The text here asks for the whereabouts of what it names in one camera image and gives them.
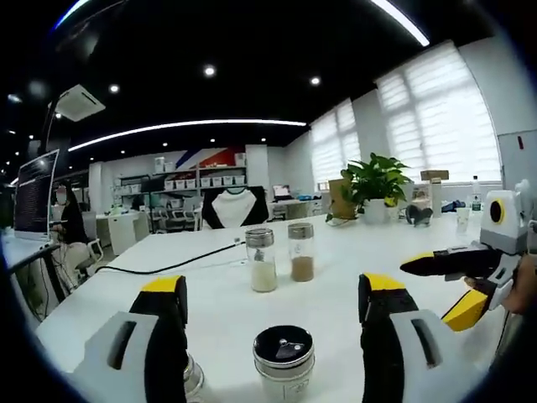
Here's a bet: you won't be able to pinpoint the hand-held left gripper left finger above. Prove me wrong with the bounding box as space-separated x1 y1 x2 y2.
73 275 189 403

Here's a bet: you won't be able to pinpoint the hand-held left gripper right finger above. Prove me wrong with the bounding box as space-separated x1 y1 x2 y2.
358 272 487 403

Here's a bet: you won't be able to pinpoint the small glass seasoning bottle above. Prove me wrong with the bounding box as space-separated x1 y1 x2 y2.
253 324 316 403
183 351 207 403

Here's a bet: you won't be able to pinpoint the tall seasoning bottle brown powder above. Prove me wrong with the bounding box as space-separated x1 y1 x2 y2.
287 222 315 283

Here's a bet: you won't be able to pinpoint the tall seasoning bottle white powder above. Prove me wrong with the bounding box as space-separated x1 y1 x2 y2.
244 227 279 294

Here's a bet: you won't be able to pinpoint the clear water bottle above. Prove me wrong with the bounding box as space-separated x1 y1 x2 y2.
469 175 484 213

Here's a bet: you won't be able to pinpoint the person's right hand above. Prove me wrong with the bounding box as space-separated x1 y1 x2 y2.
501 254 537 316

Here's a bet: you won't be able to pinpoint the grey headphones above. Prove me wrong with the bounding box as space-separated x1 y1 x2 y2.
404 203 434 228

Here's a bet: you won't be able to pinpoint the whiteboard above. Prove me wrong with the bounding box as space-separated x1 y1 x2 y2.
496 129 537 192

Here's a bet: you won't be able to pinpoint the flat brown box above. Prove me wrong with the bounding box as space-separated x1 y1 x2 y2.
420 168 452 183

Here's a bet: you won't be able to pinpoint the white swivel chair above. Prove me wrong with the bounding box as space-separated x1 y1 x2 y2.
74 238 105 279

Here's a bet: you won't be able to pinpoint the green potted plant white pot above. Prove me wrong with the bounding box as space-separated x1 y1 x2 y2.
340 151 414 226

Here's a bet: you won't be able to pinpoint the brown cardboard box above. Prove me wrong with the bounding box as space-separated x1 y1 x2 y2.
327 177 358 221

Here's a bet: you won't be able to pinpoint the wide window with blinds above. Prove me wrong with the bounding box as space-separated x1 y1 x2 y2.
374 39 503 185

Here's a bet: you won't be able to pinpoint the grey standing desk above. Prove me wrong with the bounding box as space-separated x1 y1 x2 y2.
0 234 60 303

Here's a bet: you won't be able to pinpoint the narrow window with blinds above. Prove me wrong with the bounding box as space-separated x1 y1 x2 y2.
309 97 362 186

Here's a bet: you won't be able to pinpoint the black and white shirt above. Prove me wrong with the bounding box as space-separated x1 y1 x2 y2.
201 186 270 230

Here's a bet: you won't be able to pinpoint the storage shelf with white bins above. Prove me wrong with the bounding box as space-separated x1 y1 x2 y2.
112 152 249 199

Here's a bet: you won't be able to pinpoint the computer monitor dark screen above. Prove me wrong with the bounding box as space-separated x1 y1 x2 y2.
13 148 61 243

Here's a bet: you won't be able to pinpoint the curved ceiling light strip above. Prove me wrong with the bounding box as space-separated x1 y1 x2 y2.
67 119 308 153

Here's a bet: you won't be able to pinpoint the straight ceiling light strip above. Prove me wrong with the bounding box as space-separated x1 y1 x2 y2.
372 0 431 48

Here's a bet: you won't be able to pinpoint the ceiling air conditioner unit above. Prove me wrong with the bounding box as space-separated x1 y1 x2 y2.
53 83 107 123

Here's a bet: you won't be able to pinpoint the round ceiling downlights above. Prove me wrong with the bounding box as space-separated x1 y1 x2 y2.
6 63 323 160

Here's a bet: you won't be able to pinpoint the white pedestal stand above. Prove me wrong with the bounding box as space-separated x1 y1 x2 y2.
427 180 444 220

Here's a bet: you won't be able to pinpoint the black table cable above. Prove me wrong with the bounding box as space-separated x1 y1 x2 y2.
95 239 247 275

